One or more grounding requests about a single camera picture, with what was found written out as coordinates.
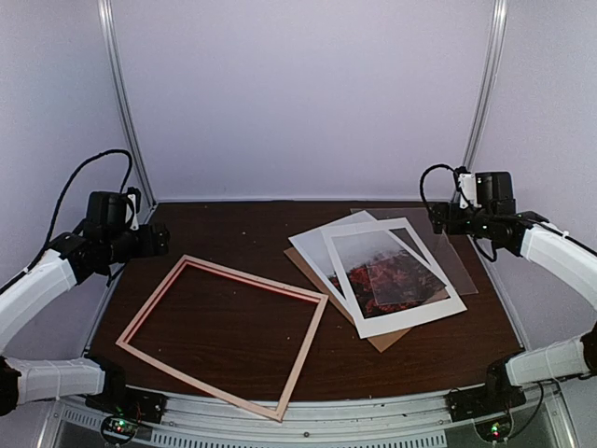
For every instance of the red landscape photo print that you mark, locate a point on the red landscape photo print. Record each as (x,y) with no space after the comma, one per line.
(388,276)

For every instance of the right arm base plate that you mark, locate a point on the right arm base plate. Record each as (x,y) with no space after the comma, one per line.
(476,402)

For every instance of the brown backing board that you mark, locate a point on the brown backing board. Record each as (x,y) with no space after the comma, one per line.
(380,342)

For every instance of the aluminium front rail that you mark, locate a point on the aluminium front rail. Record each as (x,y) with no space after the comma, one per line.
(421,420)

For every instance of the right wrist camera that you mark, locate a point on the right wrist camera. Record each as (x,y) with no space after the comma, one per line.
(467,188)

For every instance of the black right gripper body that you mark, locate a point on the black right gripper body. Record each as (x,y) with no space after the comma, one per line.
(455,226)

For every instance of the left aluminium corner post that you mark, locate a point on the left aluminium corner post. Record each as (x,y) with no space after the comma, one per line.
(108,27)

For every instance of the clear acrylic sheet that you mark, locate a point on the clear acrylic sheet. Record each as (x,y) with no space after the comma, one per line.
(438,244)

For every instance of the aluminium corner post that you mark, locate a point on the aluminium corner post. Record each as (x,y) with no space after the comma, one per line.
(493,58)
(108,27)

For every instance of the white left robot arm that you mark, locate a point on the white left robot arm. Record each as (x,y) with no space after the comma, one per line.
(109,234)

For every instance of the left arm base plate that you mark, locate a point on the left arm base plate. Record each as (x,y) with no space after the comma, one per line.
(136,405)

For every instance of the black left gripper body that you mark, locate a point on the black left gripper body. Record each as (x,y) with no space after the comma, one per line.
(146,247)

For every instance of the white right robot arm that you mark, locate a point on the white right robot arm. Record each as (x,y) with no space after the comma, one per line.
(486,209)

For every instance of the pink wooden picture frame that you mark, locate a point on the pink wooden picture frame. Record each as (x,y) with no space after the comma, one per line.
(277,413)

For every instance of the right aluminium corner post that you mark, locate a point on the right aluminium corner post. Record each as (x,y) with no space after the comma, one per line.
(493,58)

